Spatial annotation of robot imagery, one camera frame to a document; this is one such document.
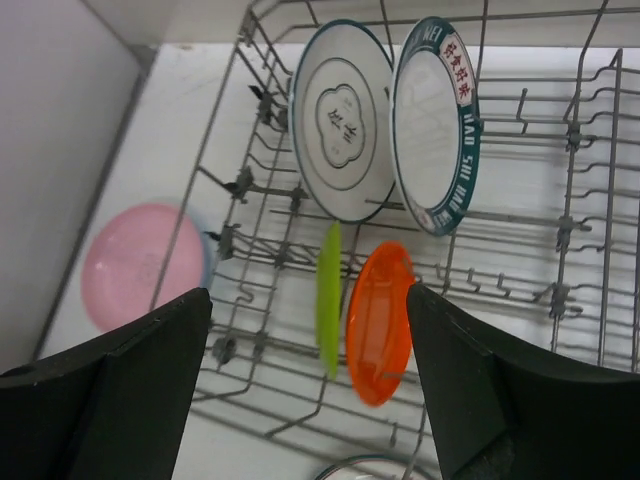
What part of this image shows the pink plastic plate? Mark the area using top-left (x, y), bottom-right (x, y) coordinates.
top-left (81, 203), bottom-right (209, 332)

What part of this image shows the white plate with grey pattern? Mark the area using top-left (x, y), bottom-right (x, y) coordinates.
top-left (288, 19), bottom-right (394, 224)

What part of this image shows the green plastic plate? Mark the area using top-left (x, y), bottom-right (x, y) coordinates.
top-left (315, 222), bottom-right (341, 380)

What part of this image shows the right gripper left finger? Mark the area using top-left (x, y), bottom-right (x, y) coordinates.
top-left (1, 288), bottom-right (212, 479)

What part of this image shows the grey wire dish rack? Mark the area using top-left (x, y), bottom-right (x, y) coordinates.
top-left (180, 1), bottom-right (639, 479)

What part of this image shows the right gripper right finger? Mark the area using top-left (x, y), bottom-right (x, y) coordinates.
top-left (407, 283), bottom-right (639, 479)

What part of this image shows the plain white ceramic plate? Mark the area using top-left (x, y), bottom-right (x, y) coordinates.
top-left (389, 16), bottom-right (481, 236)

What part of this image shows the orange plastic plate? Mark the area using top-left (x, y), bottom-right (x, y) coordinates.
top-left (346, 241), bottom-right (415, 407)

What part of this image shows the white plate with red pattern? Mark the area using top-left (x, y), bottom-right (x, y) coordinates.
top-left (314, 454), bottom-right (409, 480)

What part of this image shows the aluminium rail at left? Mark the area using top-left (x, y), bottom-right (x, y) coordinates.
top-left (30, 45), bottom-right (158, 362)

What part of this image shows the blue plastic plate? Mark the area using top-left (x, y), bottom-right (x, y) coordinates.
top-left (184, 205), bottom-right (217, 288)

